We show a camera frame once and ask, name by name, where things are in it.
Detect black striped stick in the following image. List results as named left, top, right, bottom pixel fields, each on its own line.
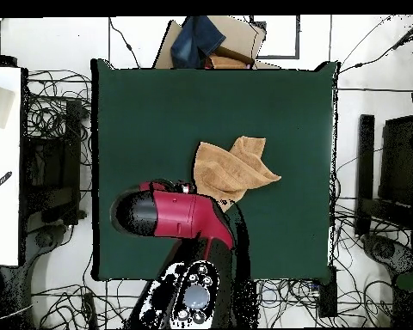
left=0, top=170, right=14, bottom=199

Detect black cable with connector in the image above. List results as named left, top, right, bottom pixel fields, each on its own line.
left=339, top=15, right=413, bottom=74

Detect black cable tangle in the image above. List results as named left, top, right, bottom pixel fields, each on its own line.
left=330, top=147, right=413, bottom=329
left=256, top=277, right=331, bottom=329
left=25, top=68, right=93, bottom=166
left=30, top=278, right=142, bottom=330

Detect blue denim jeans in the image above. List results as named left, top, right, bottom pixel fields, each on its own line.
left=170, top=15, right=227, bottom=69

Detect tan terry towel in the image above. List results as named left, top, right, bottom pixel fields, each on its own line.
left=192, top=135, right=282, bottom=213

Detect dark green table cloth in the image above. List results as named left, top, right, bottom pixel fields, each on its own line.
left=90, top=58, right=340, bottom=283

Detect grey square frame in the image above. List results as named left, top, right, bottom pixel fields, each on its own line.
left=250, top=15, right=301, bottom=60

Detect white side table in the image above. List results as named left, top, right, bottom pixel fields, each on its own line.
left=0, top=66, right=23, bottom=266

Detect thin black cable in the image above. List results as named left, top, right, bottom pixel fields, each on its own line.
left=108, top=16, right=141, bottom=69

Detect brown cardboard box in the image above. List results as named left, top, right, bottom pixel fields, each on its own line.
left=152, top=15, right=281, bottom=70

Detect black metal frame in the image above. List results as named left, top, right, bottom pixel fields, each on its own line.
left=353, top=113, right=413, bottom=238
left=20, top=99, right=87, bottom=226

